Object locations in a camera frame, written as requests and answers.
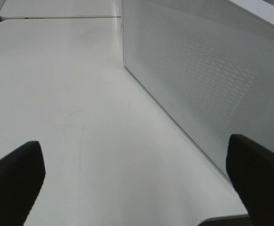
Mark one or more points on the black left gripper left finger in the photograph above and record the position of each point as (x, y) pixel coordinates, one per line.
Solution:
(22, 173)

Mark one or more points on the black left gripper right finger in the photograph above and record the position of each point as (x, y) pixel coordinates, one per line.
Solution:
(250, 167)

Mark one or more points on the white microwave oven body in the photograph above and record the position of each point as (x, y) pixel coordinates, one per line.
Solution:
(258, 7)

